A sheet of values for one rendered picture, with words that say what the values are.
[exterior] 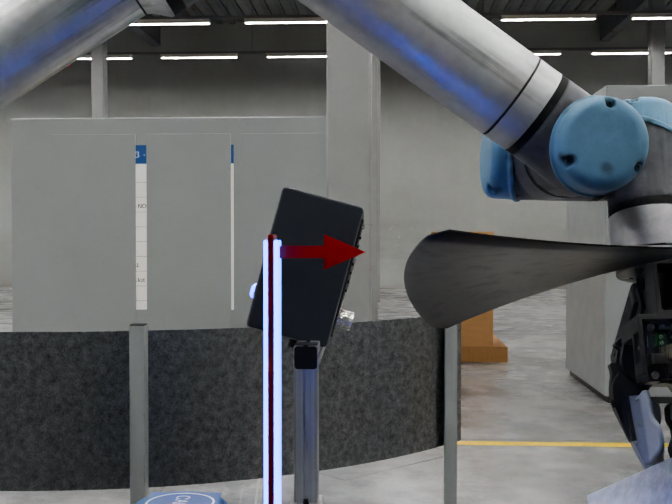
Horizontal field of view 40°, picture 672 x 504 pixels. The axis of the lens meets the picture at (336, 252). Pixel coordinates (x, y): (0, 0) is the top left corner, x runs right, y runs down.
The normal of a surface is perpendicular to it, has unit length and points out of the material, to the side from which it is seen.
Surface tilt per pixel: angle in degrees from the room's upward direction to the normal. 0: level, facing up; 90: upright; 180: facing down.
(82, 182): 90
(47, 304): 90
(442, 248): 164
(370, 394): 90
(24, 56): 118
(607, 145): 91
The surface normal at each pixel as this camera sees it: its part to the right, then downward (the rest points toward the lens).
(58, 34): 0.35, 0.49
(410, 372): 0.69, 0.01
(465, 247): -0.04, 0.97
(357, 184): -0.05, 0.02
